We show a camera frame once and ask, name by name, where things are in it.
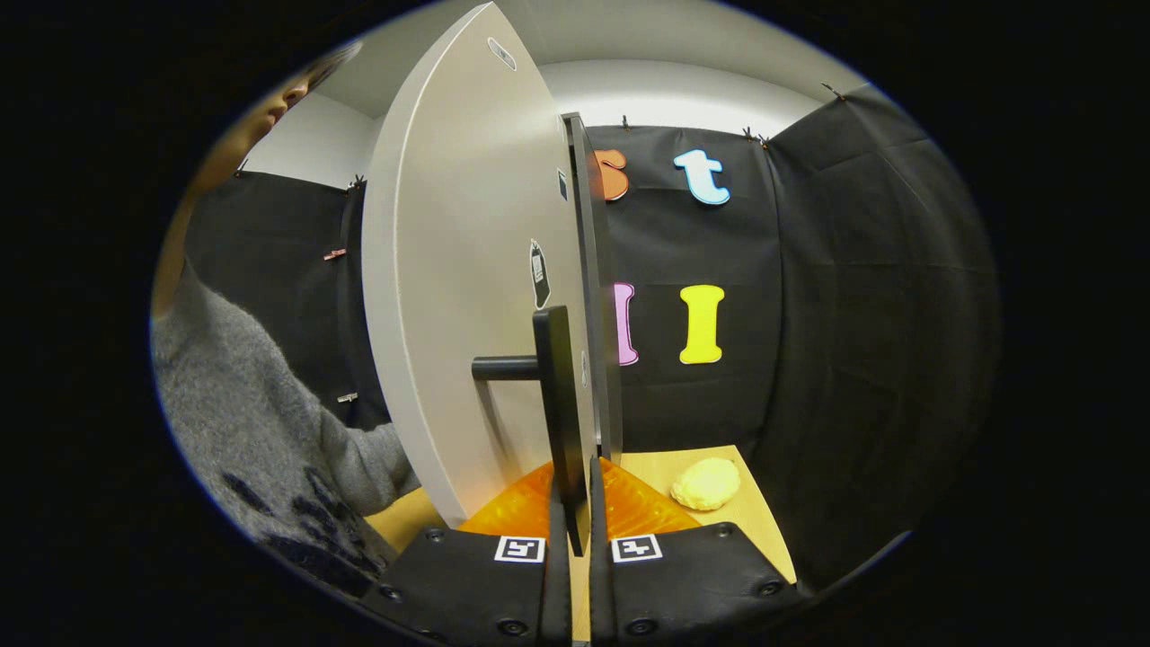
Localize person's grey sweater torso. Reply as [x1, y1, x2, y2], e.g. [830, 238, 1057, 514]
[149, 261, 401, 599]

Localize person's head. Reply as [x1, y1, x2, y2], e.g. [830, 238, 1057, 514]
[151, 40, 362, 315]

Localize yellow sponge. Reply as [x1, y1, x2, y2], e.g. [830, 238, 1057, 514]
[671, 457, 743, 512]

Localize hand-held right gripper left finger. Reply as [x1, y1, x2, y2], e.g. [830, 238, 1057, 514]
[359, 460, 573, 647]

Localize beige cabinet door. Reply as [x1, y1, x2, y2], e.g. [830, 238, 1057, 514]
[362, 2, 599, 531]

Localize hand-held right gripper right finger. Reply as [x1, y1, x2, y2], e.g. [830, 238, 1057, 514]
[588, 456, 802, 647]

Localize black cabinet door handle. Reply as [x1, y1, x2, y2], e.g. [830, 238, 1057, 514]
[472, 306, 595, 557]

